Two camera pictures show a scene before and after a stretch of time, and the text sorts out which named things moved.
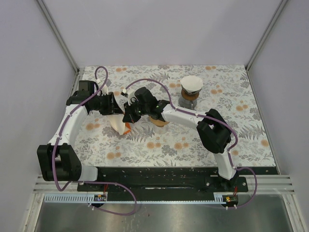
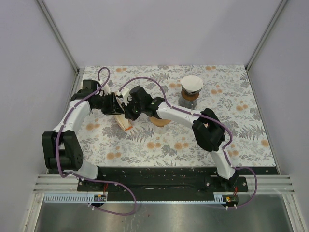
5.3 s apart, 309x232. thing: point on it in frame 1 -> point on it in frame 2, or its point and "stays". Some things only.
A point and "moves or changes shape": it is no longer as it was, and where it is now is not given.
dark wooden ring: (188, 96) stays
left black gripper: (112, 108) stays
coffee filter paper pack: (116, 121) moves or changes shape
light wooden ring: (158, 123) stays
